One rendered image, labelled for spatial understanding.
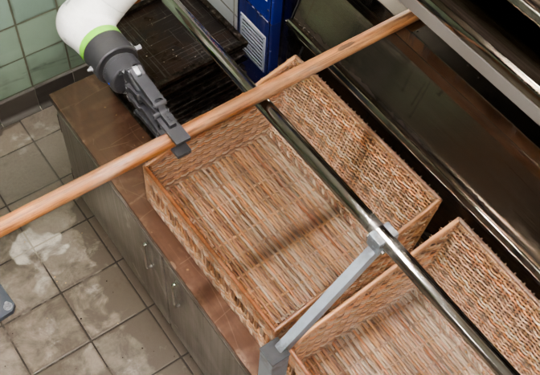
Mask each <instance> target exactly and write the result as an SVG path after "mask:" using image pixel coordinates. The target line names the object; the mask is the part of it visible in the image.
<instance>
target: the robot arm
mask: <svg viewBox="0 0 540 375"><path fill-rule="evenodd" d="M136 1H137V0H67V1H66V2H64V3H63V5H62V6H61V7H60V8H59V10H58V13H57V15H56V20H55V24H56V29H57V31H58V34H59V36H60V38H61V39H62V40H63V41H64V42H65V43H66V44H67V45H68V46H69V47H71V48H72V49H74V50H75V51H76V52H77V53H78V54H79V55H80V56H81V58H82V59H83V60H84V62H85V63H86V64H87V65H88V66H89V68H88V69H87V70H88V71H92V72H93V73H94V74H95V75H96V77H97V78H98V80H99V81H101V82H102V83H105V84H108V85H109V87H110V88H111V89H112V90H113V91H114V92H116V93H120V94H126V96H127V98H128V99H129V101H130V102H132V103H133V105H134V106H135V107H136V109H135V110H133V113H134V114H135V115H136V116H138V117H139V118H140V119H141V120H142V122H143V123H144V124H145V125H146V126H147V128H148V129H149V130H150V131H151V133H152V134H153V135H154V136H155V137H156V138H157V137H159V136H161V135H163V134H165V133H166V134H167V135H168V136H169V138H170V139H171V140H172V141H173V142H174V143H175V145H176V146H175V147H173V148H172V149H171V151H172V153H173V154H174V155H175V156H176V158H177V159H180V158H182V157H184V156H185V155H187V154H189V153H191V148H190V147H189V146H188V144H187V143H186V142H187V141H190V135H189V134H188V133H187V132H186V130H185V129H184V128H183V127H182V126H181V125H180V124H179V122H178V121H177V120H176V119H175V117H174V116H173V115H172V114H171V112H170V110H169V109H168V108H167V107H166V106H165V104H167V101H166V99H165V98H164V96H163V95H162V94H161V93H160V92H159V90H158V89H157V87H156V86H155V85H154V84H153V82H152V81H151V79H150V78H149V77H148V76H147V75H146V73H145V69H144V67H143V65H142V64H141V63H140V61H139V60H138V53H137V51H138V50H140V49H141V45H140V44H139V45H137V46H134V45H133V44H132V43H131V42H130V41H128V40H127V39H126V37H125V36H124V35H123V34H122V33H121V32H120V31H119V29H118V28H117V24H118V23H119V21H120V20H121V19H122V17H123V16H124V15H125V13H126V12H127V11H128V10H129V9H130V8H131V6H132V5H133V4H134V3H135V2H136ZM169 112H170V113H169Z"/></svg>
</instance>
